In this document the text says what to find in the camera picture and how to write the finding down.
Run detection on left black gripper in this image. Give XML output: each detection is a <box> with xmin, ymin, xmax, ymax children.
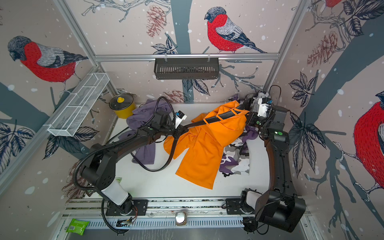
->
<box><xmin>159</xmin><ymin>121</ymin><xmax>188</xmax><ymax>141</ymax></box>

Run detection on lavender purple trousers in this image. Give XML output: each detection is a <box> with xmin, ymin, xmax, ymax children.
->
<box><xmin>119</xmin><ymin>99</ymin><xmax>156</xmax><ymax>165</ymax></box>

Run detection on orange trousers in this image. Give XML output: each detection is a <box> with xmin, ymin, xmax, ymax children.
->
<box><xmin>173</xmin><ymin>101</ymin><xmax>249</xmax><ymax>190</ymax></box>

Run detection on purple camouflage trousers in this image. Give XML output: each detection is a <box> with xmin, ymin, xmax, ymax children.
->
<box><xmin>219</xmin><ymin>91</ymin><xmax>270</xmax><ymax>177</ymax></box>

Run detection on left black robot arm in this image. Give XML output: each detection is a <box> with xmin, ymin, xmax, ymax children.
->
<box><xmin>73</xmin><ymin>109</ymin><xmax>188</xmax><ymax>215</ymax></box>

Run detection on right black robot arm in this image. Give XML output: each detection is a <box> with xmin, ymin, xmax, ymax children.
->
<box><xmin>243</xmin><ymin>106</ymin><xmax>306</xmax><ymax>233</ymax></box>

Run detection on yellow pot with lid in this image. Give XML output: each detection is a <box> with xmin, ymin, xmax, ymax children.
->
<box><xmin>109</xmin><ymin>93</ymin><xmax>136</xmax><ymax>119</ymax></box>

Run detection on black hanging basket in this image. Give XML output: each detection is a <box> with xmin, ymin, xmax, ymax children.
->
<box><xmin>154</xmin><ymin>58</ymin><xmax>220</xmax><ymax>80</ymax></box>

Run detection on green wipes packet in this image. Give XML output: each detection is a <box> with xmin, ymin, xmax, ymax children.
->
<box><xmin>66</xmin><ymin>219</ymin><xmax>90</xmax><ymax>236</ymax></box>

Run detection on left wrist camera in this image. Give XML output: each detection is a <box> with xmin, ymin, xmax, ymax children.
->
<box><xmin>175</xmin><ymin>111</ymin><xmax>187</xmax><ymax>129</ymax></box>

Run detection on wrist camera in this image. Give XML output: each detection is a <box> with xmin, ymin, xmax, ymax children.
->
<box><xmin>253</xmin><ymin>92</ymin><xmax>272</xmax><ymax>118</ymax></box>
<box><xmin>175</xmin><ymin>111</ymin><xmax>187</xmax><ymax>129</ymax></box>

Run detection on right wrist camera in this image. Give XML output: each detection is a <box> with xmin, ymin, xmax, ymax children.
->
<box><xmin>253</xmin><ymin>92</ymin><xmax>272</xmax><ymax>118</ymax></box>

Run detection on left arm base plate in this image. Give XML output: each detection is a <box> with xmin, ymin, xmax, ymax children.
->
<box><xmin>106</xmin><ymin>199</ymin><xmax>149</xmax><ymax>217</ymax></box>

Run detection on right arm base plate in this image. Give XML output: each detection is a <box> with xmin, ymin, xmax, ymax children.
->
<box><xmin>225</xmin><ymin>198</ymin><xmax>255</xmax><ymax>215</ymax></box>

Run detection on white wire mesh shelf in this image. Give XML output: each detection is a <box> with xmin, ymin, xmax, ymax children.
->
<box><xmin>48</xmin><ymin>73</ymin><xmax>110</xmax><ymax>137</ymax></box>

